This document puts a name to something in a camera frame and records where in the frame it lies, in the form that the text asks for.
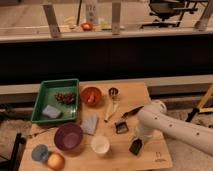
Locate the white cup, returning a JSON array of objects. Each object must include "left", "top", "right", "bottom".
[{"left": 91, "top": 136, "right": 110, "bottom": 156}]

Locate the blue sponge in tray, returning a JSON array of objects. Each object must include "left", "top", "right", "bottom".
[{"left": 42, "top": 105, "right": 61, "bottom": 119}]

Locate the black binder clip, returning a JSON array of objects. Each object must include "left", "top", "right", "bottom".
[{"left": 115, "top": 121, "right": 129, "bottom": 134}]

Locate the red yellow apple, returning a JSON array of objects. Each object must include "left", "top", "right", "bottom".
[{"left": 47, "top": 153, "right": 65, "bottom": 171}]

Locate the bunch of dark grapes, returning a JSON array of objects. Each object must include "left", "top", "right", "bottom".
[{"left": 55, "top": 93, "right": 75, "bottom": 105}]

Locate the small metal cup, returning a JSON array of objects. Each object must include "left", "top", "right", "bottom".
[{"left": 108, "top": 87, "right": 119, "bottom": 100}]

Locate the orange bowl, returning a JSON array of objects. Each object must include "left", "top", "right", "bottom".
[{"left": 80, "top": 87, "right": 102, "bottom": 107}]

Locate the blue round lid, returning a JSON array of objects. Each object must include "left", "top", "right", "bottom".
[{"left": 31, "top": 144, "right": 49, "bottom": 163}]

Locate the black office chair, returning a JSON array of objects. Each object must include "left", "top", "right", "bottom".
[{"left": 141, "top": 0, "right": 209, "bottom": 29}]

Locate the black eraser block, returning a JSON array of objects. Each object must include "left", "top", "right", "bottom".
[{"left": 129, "top": 139, "right": 143, "bottom": 155}]

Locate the black stand with cables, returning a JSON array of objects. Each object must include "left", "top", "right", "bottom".
[{"left": 186, "top": 108, "right": 199, "bottom": 122}]

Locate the black handled knife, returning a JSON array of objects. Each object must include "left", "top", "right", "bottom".
[{"left": 121, "top": 106, "right": 144, "bottom": 119}]

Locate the green plastic tray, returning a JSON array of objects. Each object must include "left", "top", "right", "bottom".
[{"left": 31, "top": 79, "right": 79, "bottom": 124}]

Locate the red fruit on shelf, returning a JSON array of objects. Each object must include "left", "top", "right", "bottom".
[{"left": 81, "top": 23, "right": 93, "bottom": 31}]

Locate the grey folded cloth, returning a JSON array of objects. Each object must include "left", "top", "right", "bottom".
[{"left": 81, "top": 115, "right": 98, "bottom": 135}]

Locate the purple bowl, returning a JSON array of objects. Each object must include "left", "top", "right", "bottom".
[{"left": 54, "top": 123, "right": 83, "bottom": 151}]

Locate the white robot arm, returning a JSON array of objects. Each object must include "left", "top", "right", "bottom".
[{"left": 135, "top": 100, "right": 213, "bottom": 157}]

